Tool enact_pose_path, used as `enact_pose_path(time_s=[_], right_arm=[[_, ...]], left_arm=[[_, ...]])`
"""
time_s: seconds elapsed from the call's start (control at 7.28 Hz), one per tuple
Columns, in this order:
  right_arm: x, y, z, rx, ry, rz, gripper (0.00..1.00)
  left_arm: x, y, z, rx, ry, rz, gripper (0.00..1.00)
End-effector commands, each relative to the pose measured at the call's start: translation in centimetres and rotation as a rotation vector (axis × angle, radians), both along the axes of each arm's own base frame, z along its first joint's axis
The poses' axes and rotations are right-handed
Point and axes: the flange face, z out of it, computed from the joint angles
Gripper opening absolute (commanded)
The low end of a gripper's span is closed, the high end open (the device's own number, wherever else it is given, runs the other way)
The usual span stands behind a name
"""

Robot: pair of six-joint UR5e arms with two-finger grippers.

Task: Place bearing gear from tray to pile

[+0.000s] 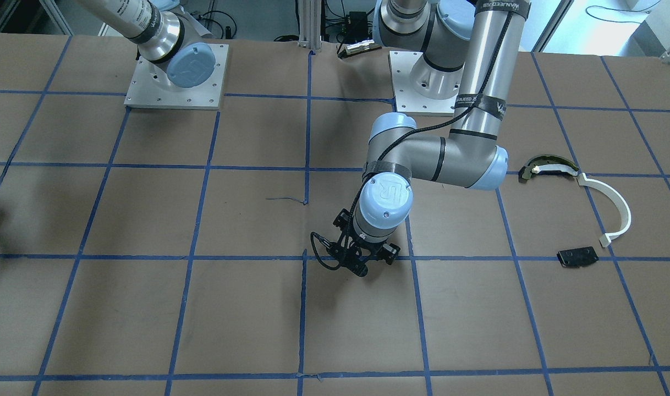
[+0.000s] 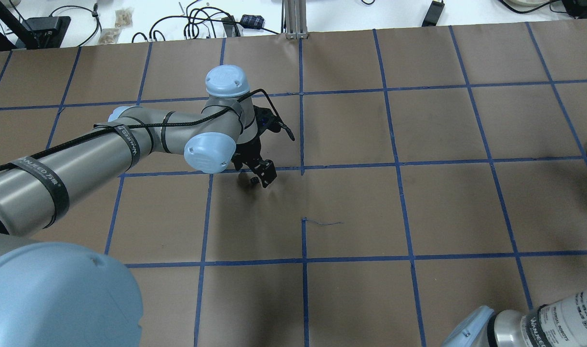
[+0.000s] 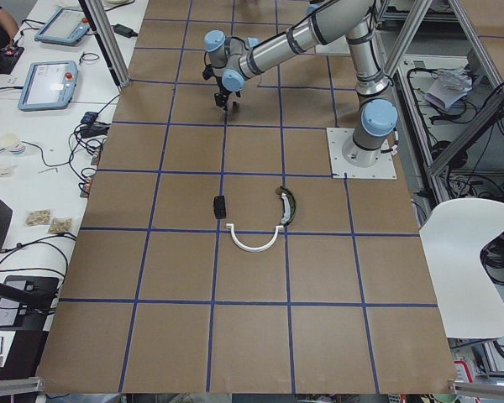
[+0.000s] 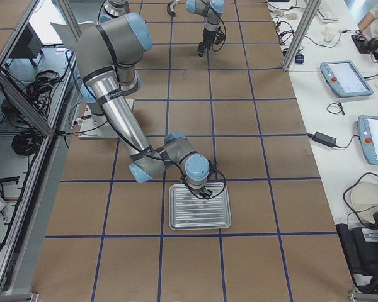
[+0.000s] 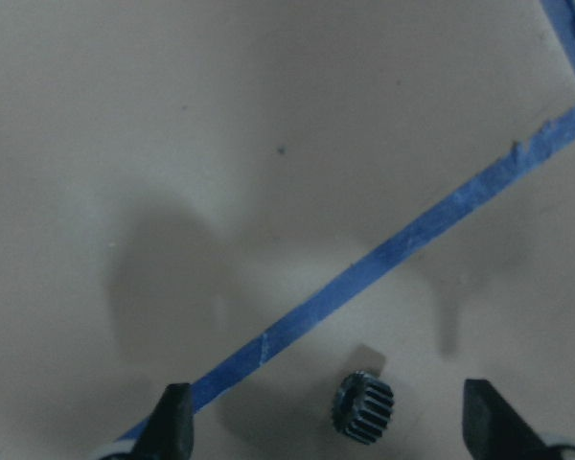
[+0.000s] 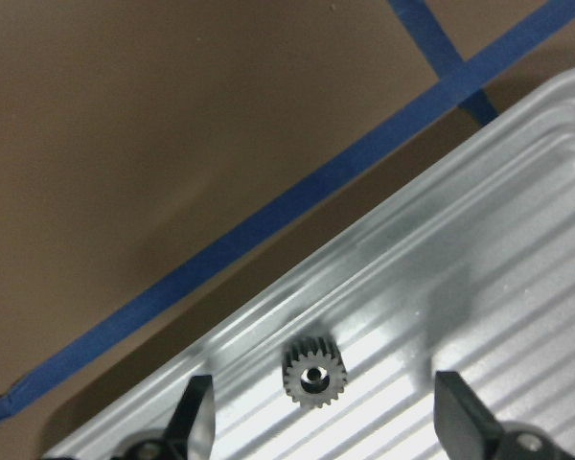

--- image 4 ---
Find blue teach pendant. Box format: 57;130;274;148
357;115;378;165
320;61;374;98

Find metal ribbed tray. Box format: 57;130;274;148
169;182;232;230

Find far blue teach pendant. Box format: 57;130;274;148
320;61;374;98

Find near blue teach pendant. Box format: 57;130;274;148
357;115;378;165

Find aluminium frame post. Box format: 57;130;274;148
283;0;321;72

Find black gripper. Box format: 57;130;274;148
197;30;226;57
180;176;212;199

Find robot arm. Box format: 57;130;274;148
76;12;212;199
186;0;226;57

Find brown paper table cover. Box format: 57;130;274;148
31;1;353;301

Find blue checkered small box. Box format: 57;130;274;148
294;53;305;64

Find black power adapter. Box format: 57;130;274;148
313;131;336;148

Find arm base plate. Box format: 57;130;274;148
76;104;118;139

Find dark green curved brake shoe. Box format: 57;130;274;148
166;0;180;18

